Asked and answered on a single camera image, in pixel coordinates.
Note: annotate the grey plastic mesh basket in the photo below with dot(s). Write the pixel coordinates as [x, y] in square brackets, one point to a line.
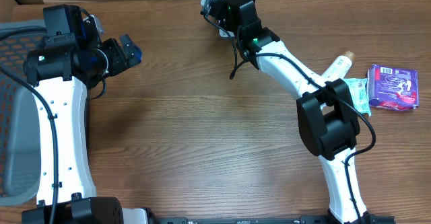
[20, 137]

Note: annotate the teal snack packet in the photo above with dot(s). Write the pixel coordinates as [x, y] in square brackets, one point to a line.
[359, 95]

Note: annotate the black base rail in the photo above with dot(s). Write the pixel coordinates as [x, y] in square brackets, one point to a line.
[305, 219]

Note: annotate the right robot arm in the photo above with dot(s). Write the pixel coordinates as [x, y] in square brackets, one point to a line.
[328, 123]

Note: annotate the white cosmetic tube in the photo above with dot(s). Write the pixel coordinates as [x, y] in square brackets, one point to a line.
[340, 66]

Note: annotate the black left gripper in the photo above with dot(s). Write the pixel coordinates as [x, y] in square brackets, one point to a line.
[122, 61]

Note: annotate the purple snack packet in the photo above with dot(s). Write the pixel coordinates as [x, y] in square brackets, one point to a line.
[393, 88]

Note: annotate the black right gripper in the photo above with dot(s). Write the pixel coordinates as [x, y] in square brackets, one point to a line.
[229, 27]

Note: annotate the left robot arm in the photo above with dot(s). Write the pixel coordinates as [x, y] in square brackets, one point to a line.
[72, 61]

